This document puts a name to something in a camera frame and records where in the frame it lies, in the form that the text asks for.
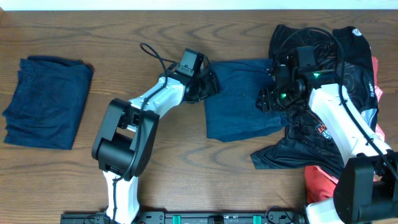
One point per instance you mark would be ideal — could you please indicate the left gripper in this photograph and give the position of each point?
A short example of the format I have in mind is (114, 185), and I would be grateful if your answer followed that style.
(210, 81)

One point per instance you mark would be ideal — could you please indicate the red orange garment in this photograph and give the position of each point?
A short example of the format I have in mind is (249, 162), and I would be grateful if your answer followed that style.
(320, 185)

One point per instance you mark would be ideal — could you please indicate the dark blue garment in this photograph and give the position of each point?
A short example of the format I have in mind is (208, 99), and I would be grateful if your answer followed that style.
(231, 115)
(48, 103)

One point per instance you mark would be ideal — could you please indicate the folded dark blue garment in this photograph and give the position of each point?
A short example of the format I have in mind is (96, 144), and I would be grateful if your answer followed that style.
(48, 103)

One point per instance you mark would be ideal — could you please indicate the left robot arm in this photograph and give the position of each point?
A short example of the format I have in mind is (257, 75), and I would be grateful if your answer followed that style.
(124, 142)

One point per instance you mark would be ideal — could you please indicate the black orange patterned jersey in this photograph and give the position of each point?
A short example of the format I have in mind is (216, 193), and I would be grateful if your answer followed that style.
(307, 142)

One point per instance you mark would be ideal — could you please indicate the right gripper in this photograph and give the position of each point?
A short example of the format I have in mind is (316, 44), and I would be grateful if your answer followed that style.
(268, 97)

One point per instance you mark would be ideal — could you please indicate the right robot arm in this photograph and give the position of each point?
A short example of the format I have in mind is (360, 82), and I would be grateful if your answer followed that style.
(367, 188)

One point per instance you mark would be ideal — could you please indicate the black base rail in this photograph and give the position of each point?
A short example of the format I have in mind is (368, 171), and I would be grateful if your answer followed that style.
(272, 216)

